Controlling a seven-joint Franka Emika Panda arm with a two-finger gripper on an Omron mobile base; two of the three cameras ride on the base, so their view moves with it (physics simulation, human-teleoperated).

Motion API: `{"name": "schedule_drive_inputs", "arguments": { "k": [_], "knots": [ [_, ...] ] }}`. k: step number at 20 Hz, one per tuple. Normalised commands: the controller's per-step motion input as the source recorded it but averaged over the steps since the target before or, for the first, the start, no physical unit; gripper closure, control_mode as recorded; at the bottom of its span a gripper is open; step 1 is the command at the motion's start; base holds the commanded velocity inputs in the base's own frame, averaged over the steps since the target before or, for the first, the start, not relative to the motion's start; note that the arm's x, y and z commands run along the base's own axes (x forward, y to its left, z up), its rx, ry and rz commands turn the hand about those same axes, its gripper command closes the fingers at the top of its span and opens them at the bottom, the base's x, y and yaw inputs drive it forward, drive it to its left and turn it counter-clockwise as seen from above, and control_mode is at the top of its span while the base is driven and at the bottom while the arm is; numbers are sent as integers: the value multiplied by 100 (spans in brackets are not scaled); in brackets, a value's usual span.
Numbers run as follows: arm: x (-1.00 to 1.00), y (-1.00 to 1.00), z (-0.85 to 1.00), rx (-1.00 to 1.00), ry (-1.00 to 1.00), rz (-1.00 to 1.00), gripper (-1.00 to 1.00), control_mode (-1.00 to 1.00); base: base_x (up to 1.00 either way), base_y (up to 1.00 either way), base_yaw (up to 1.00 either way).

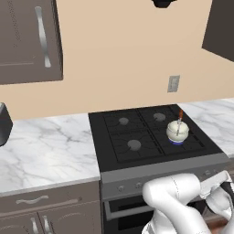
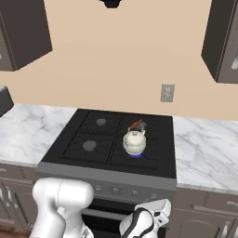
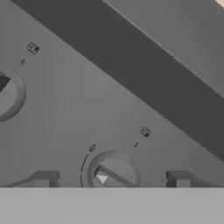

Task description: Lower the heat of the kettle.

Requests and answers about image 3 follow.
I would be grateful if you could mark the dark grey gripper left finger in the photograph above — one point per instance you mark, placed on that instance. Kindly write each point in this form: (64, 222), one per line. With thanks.
(43, 178)

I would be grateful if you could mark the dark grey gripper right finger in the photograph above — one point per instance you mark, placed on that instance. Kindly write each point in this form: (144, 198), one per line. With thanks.
(182, 179)

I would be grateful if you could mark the grey round stove knob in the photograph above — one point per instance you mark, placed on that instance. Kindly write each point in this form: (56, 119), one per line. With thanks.
(113, 170)
(8, 94)

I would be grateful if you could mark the grey stove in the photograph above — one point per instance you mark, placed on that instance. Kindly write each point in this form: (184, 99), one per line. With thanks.
(87, 87)

